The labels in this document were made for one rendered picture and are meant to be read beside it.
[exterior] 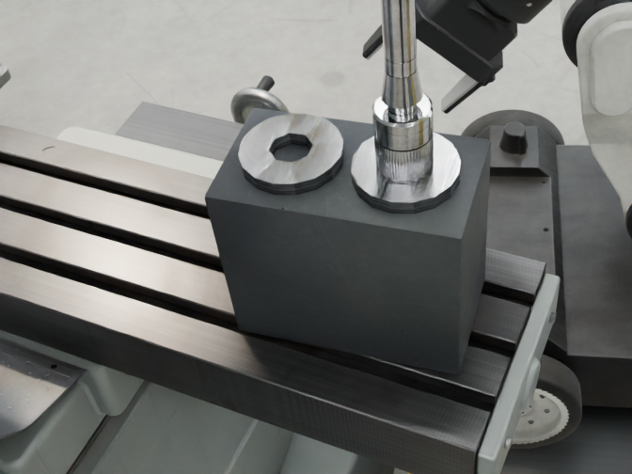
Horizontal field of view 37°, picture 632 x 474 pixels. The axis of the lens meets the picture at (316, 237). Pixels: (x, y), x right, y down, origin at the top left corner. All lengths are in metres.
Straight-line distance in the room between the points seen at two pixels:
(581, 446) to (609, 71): 0.61
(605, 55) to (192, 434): 0.75
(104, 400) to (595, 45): 0.70
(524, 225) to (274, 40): 1.61
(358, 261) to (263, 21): 2.34
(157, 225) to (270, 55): 1.93
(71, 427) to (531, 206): 0.84
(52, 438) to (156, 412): 0.20
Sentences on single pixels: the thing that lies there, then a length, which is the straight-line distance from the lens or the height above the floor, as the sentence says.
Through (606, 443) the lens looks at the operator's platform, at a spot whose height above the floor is 0.40.
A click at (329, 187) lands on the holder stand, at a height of 1.17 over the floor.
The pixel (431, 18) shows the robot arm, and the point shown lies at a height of 1.18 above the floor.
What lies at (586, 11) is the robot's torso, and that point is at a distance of 1.20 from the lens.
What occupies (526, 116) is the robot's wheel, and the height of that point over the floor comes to 0.60.
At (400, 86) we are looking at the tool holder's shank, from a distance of 0.71.
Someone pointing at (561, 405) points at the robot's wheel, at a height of 0.53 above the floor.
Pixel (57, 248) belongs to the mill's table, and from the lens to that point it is 1.07.
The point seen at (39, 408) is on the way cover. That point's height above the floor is 0.93.
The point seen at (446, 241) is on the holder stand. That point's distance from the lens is 0.74.
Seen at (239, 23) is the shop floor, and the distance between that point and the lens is 3.10.
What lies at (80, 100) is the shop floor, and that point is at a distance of 2.94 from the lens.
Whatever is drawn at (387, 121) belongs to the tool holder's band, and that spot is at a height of 1.25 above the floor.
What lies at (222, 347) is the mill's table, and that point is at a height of 0.99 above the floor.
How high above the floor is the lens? 1.72
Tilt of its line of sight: 47 degrees down
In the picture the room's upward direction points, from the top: 8 degrees counter-clockwise
